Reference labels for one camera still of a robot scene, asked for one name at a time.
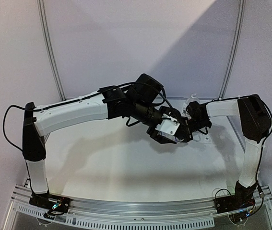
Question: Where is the clear tea bottle white label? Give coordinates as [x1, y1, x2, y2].
[181, 93, 201, 120]

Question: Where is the clear pepsi bottle blue label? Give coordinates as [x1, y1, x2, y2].
[158, 131, 175, 141]

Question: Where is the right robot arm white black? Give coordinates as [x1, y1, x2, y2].
[175, 94, 272, 209]

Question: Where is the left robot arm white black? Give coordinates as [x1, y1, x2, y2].
[22, 74, 188, 208]

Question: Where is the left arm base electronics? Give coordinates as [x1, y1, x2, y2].
[29, 192, 71, 219]

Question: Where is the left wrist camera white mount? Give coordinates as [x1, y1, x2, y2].
[155, 115, 180, 136]

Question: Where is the aluminium front rail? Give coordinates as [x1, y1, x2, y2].
[3, 185, 272, 230]

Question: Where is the right wall metal post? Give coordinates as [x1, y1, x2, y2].
[218, 0, 246, 98]

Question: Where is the wall metal post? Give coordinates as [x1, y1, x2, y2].
[218, 0, 246, 98]
[37, 0, 66, 101]

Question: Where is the left wall metal post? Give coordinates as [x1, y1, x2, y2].
[37, 0, 66, 101]

